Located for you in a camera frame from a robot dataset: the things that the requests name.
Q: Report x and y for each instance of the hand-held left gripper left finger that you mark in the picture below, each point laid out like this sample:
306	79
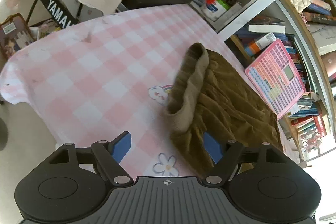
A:
122	146

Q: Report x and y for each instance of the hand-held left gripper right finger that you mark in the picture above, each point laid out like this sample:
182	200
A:
212	148

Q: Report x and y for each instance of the brown velvet pants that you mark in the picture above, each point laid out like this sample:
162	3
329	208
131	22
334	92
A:
223	103

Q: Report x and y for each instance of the pink checked table mat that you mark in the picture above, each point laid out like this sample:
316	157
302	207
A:
92	69

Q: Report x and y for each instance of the pink toy keyboard tablet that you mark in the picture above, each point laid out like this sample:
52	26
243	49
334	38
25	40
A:
275	77

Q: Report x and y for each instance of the candy bouquet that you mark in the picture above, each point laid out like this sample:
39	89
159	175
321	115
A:
311	141

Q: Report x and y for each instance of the row of light blue books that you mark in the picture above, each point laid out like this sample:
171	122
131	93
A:
304	106

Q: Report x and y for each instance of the row of red books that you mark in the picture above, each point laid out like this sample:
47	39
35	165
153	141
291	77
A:
319	125

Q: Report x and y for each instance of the orange white box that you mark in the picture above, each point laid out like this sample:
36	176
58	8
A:
258	44

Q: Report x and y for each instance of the white pen jar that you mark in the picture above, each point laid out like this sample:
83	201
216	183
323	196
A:
215	10

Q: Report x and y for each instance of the brown printed bag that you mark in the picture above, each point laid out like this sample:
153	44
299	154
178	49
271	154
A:
14	37

